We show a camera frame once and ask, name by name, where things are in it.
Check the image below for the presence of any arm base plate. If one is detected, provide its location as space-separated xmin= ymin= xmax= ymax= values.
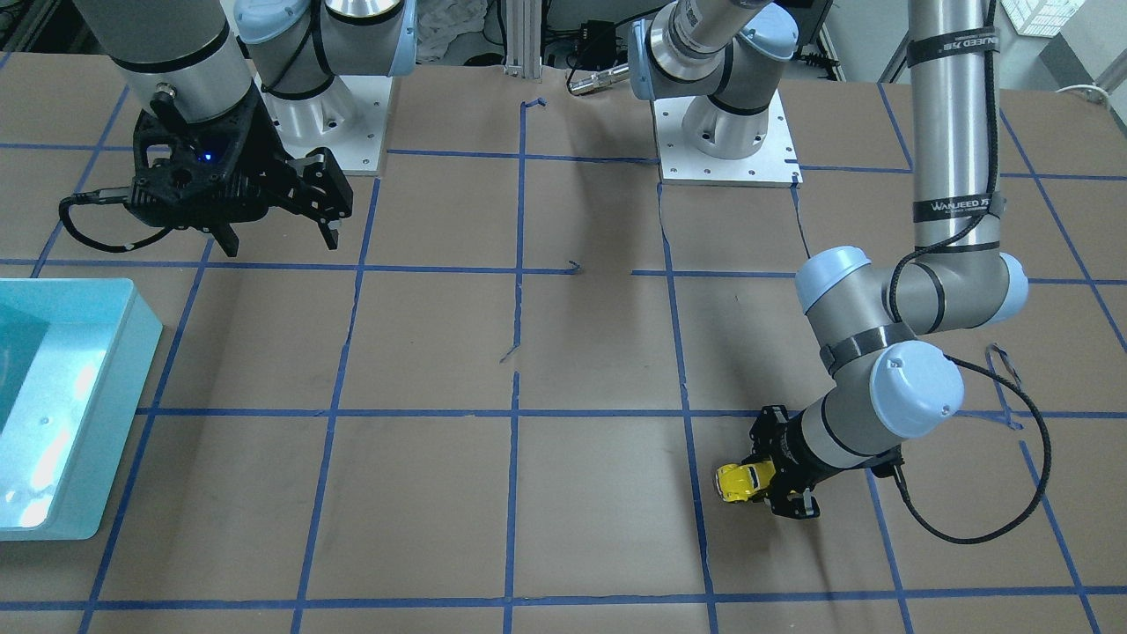
xmin=653 ymin=91 xmax=804 ymax=188
xmin=264 ymin=75 xmax=394 ymax=175

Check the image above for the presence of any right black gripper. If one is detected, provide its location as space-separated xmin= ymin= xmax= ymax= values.
xmin=123 ymin=84 xmax=353 ymax=258

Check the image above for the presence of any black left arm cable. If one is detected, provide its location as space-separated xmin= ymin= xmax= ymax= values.
xmin=885 ymin=0 xmax=1051 ymax=543

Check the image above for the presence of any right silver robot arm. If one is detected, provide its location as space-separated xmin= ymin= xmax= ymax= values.
xmin=59 ymin=1 xmax=417 ymax=257

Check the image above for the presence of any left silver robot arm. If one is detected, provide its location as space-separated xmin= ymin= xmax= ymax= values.
xmin=629 ymin=1 xmax=1029 ymax=520

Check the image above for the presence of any black power adapter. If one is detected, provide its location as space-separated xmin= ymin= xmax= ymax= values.
xmin=573 ymin=20 xmax=616 ymax=70

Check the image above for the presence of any silver metal cylinder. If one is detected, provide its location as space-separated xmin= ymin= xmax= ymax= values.
xmin=567 ymin=63 xmax=630 ymax=96

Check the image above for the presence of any yellow toy beetle car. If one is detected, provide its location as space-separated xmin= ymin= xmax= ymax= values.
xmin=715 ymin=461 xmax=777 ymax=503

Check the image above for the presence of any white crumpled cloth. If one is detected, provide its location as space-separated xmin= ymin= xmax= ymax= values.
xmin=416 ymin=1 xmax=490 ymax=63

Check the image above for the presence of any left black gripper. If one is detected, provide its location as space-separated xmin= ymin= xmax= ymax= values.
xmin=748 ymin=405 xmax=822 ymax=520

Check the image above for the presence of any aluminium frame post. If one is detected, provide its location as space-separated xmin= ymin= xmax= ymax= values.
xmin=500 ymin=0 xmax=543 ymax=83

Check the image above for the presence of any light blue plastic bin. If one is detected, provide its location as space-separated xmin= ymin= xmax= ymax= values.
xmin=1 ymin=278 xmax=165 ymax=542

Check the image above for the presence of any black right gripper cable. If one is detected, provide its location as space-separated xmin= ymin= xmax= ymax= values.
xmin=57 ymin=187 xmax=177 ymax=253

